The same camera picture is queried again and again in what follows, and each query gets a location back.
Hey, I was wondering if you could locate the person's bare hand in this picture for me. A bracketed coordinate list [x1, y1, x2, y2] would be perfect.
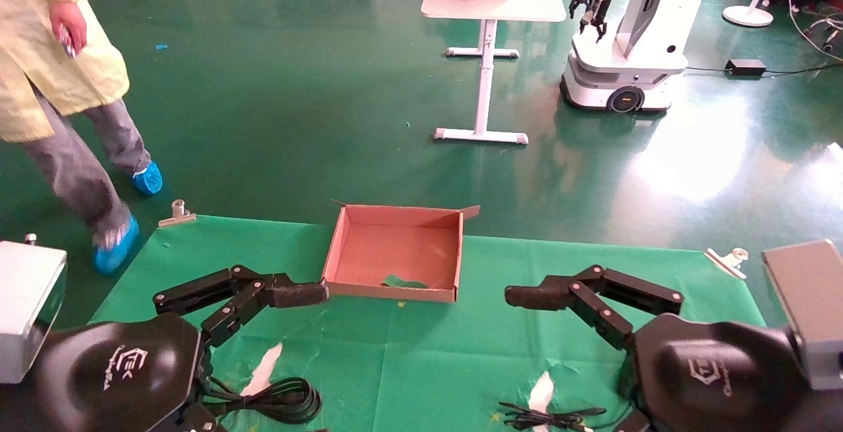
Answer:
[49, 1, 88, 59]

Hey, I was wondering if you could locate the black floor cable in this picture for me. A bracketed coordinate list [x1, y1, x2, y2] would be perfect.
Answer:
[685, 63, 843, 79]

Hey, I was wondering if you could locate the green tablecloth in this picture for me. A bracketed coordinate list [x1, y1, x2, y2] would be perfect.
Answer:
[0, 215, 821, 432]

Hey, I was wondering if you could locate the silver table clip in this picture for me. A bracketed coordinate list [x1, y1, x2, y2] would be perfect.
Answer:
[158, 200, 197, 229]
[704, 248, 749, 280]

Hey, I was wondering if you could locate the open brown cardboard box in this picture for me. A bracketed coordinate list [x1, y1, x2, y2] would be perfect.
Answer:
[321, 200, 481, 304]

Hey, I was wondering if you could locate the person in yellow coat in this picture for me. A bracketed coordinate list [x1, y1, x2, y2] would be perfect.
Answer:
[0, 0, 153, 252]

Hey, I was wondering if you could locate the white height-adjustable table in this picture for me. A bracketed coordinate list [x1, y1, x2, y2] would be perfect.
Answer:
[420, 0, 568, 146]

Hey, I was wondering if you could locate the thick black power cord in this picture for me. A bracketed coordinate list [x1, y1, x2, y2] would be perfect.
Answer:
[198, 377, 323, 428]

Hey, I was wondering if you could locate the blue shoe cover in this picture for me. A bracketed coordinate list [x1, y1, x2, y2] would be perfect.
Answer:
[130, 160, 163, 196]
[92, 213, 140, 275]

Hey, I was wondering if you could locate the white floor cable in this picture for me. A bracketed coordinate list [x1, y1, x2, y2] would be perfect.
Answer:
[786, 0, 843, 64]

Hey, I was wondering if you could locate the white wheeled background robot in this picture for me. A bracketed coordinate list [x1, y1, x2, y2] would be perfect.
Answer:
[560, 0, 722, 115]

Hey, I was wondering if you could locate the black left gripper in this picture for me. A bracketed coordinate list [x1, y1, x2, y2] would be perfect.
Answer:
[26, 265, 330, 432]

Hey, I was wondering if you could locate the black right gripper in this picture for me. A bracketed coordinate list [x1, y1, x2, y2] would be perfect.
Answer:
[505, 264, 812, 432]

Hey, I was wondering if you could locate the black power brick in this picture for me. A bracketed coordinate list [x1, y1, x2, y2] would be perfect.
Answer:
[726, 59, 767, 78]

